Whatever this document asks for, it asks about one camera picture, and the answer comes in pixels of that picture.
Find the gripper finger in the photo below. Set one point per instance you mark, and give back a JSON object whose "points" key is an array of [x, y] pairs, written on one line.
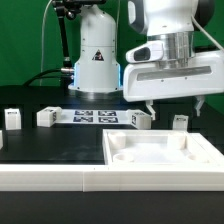
{"points": [[199, 103], [150, 110]]}

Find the black camera stand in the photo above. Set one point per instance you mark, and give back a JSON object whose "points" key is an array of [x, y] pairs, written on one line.
{"points": [[69, 9]]}

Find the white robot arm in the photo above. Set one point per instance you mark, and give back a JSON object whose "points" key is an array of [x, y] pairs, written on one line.
{"points": [[166, 66]]}

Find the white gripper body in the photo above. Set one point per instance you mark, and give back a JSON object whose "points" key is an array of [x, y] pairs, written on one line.
{"points": [[145, 80]]}

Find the white marker sheet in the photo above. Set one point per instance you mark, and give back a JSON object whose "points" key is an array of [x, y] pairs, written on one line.
{"points": [[69, 116]]}

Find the white U-shaped fence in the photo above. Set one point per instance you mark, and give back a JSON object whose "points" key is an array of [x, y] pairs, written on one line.
{"points": [[187, 177]]}

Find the white square tabletop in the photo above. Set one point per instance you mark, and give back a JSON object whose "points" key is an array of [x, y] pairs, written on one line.
{"points": [[158, 147]]}

